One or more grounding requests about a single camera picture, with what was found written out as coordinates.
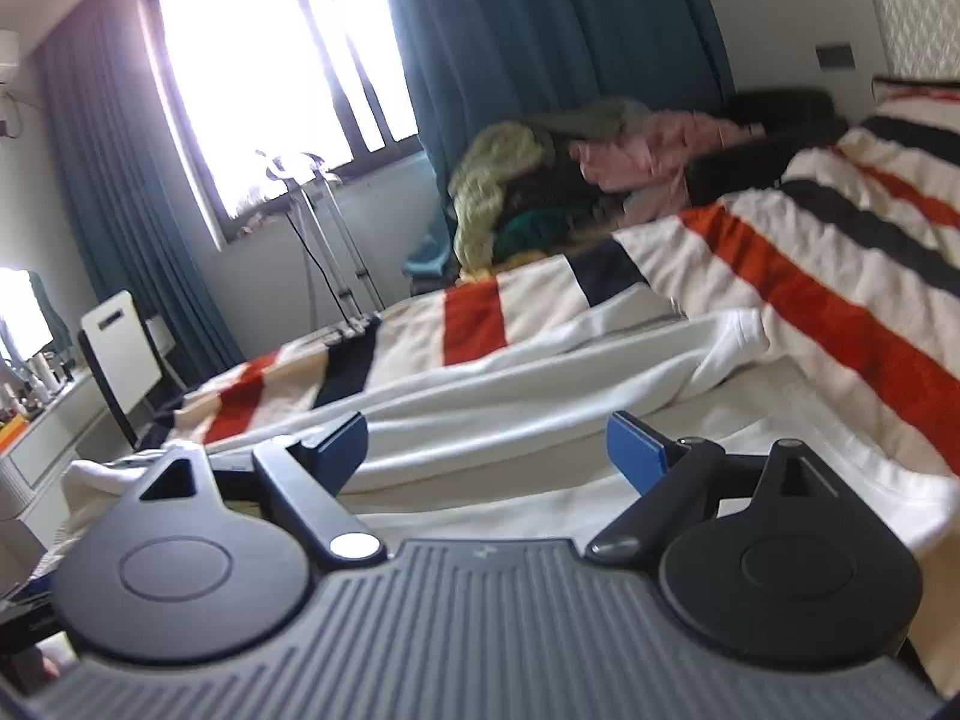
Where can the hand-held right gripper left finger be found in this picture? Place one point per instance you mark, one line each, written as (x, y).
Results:
(341, 445)

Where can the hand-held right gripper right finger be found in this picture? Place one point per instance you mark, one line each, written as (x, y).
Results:
(636, 456)

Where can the white sweatshirt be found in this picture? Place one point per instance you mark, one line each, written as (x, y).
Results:
(525, 390)

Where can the pile of clothes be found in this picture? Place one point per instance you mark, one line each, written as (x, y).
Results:
(570, 172)

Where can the metal floor stand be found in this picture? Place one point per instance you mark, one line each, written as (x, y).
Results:
(330, 240)

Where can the white chair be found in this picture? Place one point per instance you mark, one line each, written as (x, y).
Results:
(124, 352)

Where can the striped blanket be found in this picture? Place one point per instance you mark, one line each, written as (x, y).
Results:
(825, 270)

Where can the white desk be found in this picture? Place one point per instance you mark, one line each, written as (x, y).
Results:
(45, 435)

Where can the teal curtain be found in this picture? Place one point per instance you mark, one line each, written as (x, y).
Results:
(555, 37)
(127, 202)

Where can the black sofa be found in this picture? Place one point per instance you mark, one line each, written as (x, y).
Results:
(765, 142)

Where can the vanity mirror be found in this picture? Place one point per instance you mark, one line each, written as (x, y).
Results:
(22, 315)

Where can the window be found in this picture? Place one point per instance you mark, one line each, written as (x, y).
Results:
(277, 67)

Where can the air conditioner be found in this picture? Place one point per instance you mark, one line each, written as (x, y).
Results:
(9, 54)

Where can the white padded headboard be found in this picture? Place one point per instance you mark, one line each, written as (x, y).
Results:
(916, 22)

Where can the wall switch plate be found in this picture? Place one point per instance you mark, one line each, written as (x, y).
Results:
(835, 55)

